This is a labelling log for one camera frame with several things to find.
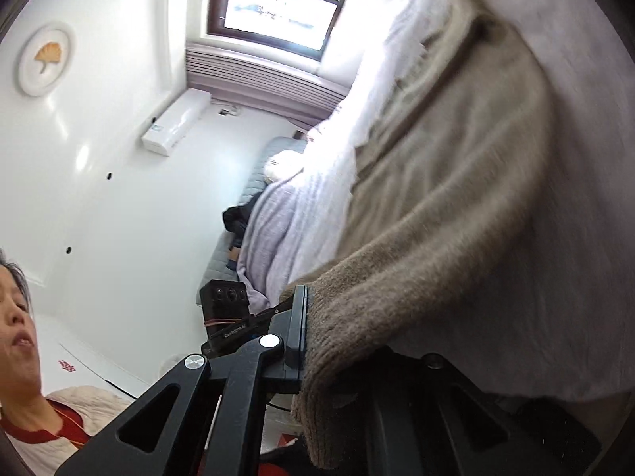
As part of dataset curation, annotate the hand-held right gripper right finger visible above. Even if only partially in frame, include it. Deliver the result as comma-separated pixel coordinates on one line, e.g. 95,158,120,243
317,352,603,476

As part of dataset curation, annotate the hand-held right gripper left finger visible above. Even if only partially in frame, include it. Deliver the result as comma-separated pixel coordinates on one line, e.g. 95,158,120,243
54,285,308,476

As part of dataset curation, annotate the tan knit sweater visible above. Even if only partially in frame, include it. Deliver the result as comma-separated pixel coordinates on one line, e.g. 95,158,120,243
290,0,556,472

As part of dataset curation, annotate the dark clothes pile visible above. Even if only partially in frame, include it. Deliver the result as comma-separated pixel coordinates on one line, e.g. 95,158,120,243
221,193,264,249

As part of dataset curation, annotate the grey padded headboard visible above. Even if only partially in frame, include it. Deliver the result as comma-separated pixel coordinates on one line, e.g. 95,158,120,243
201,136,308,283

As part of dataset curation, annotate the pale pink pillow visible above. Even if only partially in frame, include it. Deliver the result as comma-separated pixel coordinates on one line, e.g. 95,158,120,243
263,150,303,184

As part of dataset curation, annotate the person's head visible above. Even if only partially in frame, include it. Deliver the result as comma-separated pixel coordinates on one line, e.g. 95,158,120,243
0,248,43,407

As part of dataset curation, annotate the person's cream red top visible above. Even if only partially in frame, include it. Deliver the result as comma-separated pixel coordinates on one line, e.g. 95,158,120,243
0,386,144,476

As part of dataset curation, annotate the wide pink pleated curtain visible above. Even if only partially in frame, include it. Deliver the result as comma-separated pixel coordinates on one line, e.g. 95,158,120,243
185,44,350,127

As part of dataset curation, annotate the dark framed window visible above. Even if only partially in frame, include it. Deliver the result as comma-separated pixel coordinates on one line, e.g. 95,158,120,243
207,0,365,63

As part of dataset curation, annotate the white wall air conditioner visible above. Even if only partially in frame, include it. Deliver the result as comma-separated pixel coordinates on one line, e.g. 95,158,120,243
142,89,212,157

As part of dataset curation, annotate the round leaf wall decoration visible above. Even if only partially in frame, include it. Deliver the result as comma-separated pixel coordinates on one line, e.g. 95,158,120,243
17,22,75,97

